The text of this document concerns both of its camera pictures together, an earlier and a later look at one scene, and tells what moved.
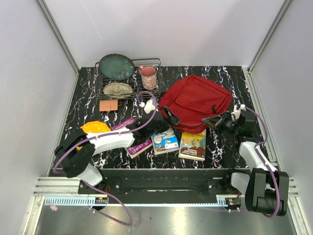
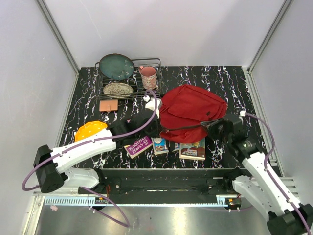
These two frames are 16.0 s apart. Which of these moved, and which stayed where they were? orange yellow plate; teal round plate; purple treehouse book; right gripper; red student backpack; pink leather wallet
Moved: red student backpack; right gripper
Stayed: pink leather wallet; orange yellow plate; purple treehouse book; teal round plate
